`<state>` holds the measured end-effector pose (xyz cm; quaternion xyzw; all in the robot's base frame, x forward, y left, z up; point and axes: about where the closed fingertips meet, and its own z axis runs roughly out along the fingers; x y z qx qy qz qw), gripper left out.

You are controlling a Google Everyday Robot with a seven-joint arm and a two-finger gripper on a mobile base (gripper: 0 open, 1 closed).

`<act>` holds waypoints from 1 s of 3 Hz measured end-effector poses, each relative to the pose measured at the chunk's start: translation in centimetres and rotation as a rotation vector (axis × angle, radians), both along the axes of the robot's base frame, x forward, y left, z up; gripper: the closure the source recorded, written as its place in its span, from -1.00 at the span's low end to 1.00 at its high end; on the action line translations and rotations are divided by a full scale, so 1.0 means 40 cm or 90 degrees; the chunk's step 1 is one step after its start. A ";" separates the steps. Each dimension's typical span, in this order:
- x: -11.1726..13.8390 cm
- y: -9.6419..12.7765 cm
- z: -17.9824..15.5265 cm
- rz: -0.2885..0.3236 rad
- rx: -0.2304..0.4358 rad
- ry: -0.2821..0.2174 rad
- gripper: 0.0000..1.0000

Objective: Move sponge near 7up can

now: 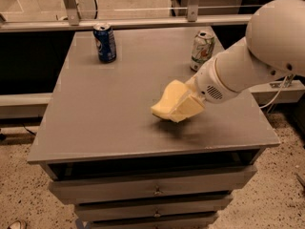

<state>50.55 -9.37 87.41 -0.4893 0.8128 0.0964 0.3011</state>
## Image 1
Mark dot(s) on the top grey drawer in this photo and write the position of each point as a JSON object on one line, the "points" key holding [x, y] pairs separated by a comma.
{"points": [[152, 185]]}

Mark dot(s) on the metal railing frame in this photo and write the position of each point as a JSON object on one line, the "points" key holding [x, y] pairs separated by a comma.
{"points": [[53, 15]]}

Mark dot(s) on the blue Pepsi can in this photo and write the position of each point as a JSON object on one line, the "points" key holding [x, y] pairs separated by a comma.
{"points": [[105, 42]]}

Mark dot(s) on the grey drawer cabinet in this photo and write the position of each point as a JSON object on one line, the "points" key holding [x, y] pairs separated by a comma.
{"points": [[99, 122]]}

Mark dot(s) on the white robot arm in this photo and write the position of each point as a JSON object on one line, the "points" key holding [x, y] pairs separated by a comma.
{"points": [[273, 47]]}

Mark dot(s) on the yellow sponge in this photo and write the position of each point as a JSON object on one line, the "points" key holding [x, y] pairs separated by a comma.
{"points": [[167, 107]]}

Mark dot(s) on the white green 7up can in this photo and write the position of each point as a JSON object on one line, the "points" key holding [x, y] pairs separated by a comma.
{"points": [[203, 47]]}

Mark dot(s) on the bottom grey drawer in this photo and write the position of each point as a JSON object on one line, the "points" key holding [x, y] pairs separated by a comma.
{"points": [[164, 222]]}

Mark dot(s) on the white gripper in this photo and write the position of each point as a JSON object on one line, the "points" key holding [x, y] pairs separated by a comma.
{"points": [[207, 81]]}

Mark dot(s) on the middle grey drawer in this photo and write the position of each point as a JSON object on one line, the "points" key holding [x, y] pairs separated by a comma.
{"points": [[152, 207]]}

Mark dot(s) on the grey drawer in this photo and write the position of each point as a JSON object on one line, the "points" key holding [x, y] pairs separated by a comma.
{"points": [[152, 207], [152, 185], [164, 222]]}

